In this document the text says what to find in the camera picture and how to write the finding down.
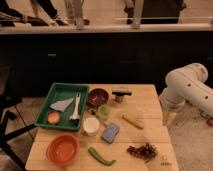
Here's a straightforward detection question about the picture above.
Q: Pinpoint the dark red grape bunch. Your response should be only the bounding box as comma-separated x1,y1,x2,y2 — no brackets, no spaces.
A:
127,143,157,162

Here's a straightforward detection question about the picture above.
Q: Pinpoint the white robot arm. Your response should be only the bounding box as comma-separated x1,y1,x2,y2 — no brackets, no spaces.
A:
159,63,213,126

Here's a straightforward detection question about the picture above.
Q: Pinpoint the small green cup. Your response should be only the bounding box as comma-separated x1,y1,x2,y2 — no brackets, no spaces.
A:
98,105,110,120

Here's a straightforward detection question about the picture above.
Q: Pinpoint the white paper cup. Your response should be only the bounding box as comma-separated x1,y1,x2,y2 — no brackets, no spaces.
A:
83,117,100,136

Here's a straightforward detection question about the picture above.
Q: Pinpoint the black wooden stamp block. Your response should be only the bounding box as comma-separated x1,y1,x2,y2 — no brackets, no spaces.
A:
112,88,132,103

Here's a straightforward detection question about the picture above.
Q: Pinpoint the blue sponge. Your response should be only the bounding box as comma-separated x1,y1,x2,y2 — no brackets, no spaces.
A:
101,123,120,144

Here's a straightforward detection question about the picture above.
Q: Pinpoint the dark red bowl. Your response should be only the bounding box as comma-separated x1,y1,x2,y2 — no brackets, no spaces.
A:
87,88,109,108

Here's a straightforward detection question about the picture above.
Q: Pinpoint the green chili pepper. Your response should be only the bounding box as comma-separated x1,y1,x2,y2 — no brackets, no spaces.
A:
88,147,115,166

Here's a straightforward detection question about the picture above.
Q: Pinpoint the white plastic fork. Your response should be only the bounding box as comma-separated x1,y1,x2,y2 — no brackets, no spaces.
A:
69,94,81,120

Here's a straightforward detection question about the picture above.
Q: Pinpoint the grey folded cloth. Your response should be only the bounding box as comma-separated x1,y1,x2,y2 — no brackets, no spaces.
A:
50,98,73,112

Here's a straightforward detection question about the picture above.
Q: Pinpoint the orange plastic bowl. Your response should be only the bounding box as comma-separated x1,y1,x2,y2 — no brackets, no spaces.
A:
46,133,80,166

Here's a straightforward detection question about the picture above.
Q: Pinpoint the green plastic tray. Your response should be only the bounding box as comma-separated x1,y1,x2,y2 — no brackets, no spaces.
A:
35,83,89,131

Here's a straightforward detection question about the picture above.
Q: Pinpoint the orange peach fruit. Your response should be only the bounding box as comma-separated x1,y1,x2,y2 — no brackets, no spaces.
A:
47,112,60,125

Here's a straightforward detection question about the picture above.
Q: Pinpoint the black chair frame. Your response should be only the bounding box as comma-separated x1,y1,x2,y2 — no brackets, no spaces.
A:
0,96,37,169

